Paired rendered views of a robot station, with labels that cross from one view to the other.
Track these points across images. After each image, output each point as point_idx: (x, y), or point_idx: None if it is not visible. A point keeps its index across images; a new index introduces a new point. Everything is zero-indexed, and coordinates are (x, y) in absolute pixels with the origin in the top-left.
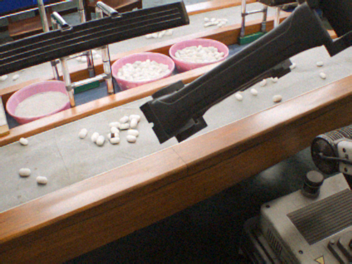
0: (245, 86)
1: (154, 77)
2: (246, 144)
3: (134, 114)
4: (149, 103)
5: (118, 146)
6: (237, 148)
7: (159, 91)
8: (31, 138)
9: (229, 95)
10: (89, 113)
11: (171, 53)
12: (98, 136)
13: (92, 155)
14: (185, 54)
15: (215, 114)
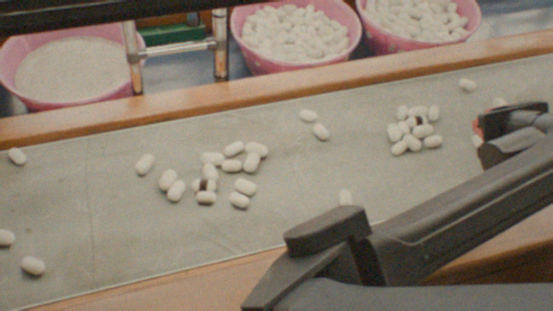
0: (517, 224)
1: (315, 52)
2: (472, 272)
3: (257, 138)
4: (267, 310)
5: (210, 211)
6: (453, 276)
7: (305, 239)
8: (35, 149)
9: (472, 250)
10: (168, 117)
11: (359, 0)
12: (174, 180)
13: (153, 223)
14: (389, 6)
15: (422, 176)
